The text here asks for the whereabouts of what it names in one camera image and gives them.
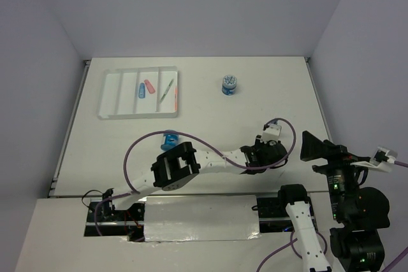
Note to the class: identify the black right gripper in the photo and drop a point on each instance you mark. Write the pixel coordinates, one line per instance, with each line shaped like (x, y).
(337, 154)

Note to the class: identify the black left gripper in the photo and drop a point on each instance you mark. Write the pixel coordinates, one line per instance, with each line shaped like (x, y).
(257, 143)

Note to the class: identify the green pen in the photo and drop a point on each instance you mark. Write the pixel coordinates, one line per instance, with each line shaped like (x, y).
(167, 89)

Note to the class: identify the pink translucent eraser case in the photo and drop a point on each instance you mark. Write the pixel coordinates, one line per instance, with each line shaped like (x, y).
(149, 86)

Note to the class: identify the blue translucent eraser case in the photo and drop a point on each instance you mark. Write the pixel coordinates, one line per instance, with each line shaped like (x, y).
(141, 91)

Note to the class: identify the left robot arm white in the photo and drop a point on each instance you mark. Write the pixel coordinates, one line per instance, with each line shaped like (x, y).
(173, 169)

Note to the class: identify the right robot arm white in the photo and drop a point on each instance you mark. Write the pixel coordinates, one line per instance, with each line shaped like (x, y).
(360, 210)

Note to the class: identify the blue paint jar white lid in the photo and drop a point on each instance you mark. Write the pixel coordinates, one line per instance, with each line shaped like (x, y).
(229, 84)

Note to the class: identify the silver foil covered panel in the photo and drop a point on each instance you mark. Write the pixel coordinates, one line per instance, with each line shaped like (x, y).
(200, 218)

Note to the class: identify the blue jar lying sideways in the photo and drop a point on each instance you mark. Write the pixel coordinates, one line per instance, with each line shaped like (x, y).
(170, 140)

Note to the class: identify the white divided organizer tray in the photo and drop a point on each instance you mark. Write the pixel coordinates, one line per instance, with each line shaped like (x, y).
(135, 93)

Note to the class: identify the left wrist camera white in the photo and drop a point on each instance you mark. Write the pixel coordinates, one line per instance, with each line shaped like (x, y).
(271, 132)

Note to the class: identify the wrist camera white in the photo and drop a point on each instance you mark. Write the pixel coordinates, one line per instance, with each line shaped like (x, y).
(271, 132)
(381, 161)

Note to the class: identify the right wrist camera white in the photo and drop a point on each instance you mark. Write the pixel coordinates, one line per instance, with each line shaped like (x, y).
(381, 161)

